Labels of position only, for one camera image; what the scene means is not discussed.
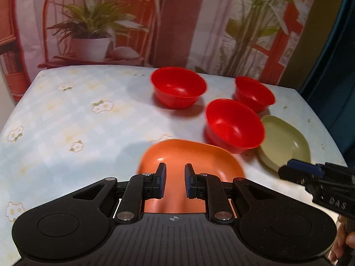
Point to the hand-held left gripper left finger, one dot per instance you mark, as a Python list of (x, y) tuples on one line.
[(161, 181)]

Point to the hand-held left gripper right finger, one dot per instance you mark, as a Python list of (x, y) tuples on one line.
[(189, 181)]

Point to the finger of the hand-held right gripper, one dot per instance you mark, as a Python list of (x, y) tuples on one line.
[(289, 173), (305, 166)]

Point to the orange plastic plate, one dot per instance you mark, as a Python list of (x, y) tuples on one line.
[(188, 152)]

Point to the green plastic plate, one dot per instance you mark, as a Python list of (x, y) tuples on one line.
[(283, 141)]

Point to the red plastic bowl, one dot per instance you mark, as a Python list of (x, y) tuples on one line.
[(177, 84), (234, 127), (255, 94)]

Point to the person's right hand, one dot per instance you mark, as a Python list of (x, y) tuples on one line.
[(339, 243)]

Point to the floral checked tablecloth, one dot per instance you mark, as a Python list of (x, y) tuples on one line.
[(83, 127)]

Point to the teal curtain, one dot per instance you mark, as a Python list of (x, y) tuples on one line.
[(332, 41)]

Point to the printed plant backdrop cloth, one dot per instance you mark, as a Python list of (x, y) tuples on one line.
[(177, 19)]

